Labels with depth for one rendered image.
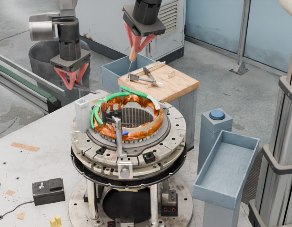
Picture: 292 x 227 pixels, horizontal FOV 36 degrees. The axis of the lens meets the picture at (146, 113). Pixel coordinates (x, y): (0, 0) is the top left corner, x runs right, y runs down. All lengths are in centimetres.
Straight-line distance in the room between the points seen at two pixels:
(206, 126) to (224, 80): 231
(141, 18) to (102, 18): 287
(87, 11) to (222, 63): 125
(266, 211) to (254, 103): 196
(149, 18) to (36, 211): 74
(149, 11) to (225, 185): 48
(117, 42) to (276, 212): 258
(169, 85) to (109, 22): 240
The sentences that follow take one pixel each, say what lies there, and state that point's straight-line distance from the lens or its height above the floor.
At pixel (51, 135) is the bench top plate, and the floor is 78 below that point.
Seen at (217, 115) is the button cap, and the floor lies 104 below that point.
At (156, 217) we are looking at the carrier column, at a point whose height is 85.
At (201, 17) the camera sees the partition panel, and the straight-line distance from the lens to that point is 394.
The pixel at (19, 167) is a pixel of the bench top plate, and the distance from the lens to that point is 166.
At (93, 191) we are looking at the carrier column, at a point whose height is 92.
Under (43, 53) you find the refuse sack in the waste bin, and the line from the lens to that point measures 309.
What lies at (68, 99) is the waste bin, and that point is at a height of 29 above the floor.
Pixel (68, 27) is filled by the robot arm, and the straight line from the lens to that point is 120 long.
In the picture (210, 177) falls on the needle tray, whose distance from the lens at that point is 120.
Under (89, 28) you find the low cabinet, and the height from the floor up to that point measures 22.
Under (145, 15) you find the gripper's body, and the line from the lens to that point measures 103.
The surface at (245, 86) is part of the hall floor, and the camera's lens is 366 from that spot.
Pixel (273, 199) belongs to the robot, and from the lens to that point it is 152.
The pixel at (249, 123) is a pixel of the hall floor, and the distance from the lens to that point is 324.
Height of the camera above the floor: 182
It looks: 34 degrees down
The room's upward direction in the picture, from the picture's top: straight up
